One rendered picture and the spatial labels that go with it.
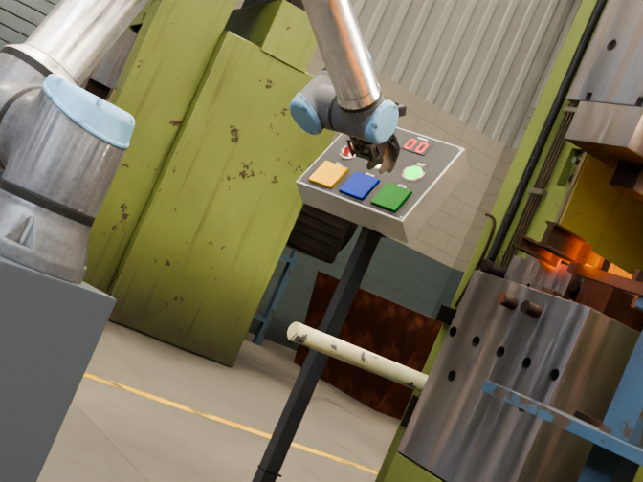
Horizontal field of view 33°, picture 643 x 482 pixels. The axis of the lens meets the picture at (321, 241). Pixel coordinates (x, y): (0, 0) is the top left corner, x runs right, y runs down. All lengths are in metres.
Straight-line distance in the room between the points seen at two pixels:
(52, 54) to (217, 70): 5.24
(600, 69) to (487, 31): 9.70
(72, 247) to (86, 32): 0.38
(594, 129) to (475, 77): 9.71
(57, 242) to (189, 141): 5.38
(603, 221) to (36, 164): 1.56
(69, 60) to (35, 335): 0.46
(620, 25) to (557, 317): 0.73
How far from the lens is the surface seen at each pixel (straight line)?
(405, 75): 11.67
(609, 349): 2.28
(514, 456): 2.24
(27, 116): 1.67
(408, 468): 2.46
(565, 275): 2.38
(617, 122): 2.47
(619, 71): 2.54
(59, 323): 1.64
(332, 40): 2.07
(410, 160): 2.77
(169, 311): 7.07
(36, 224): 1.61
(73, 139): 1.62
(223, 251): 7.10
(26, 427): 1.68
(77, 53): 1.82
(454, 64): 12.03
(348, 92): 2.15
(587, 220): 2.73
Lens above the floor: 0.74
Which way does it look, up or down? 2 degrees up
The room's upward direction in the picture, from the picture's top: 24 degrees clockwise
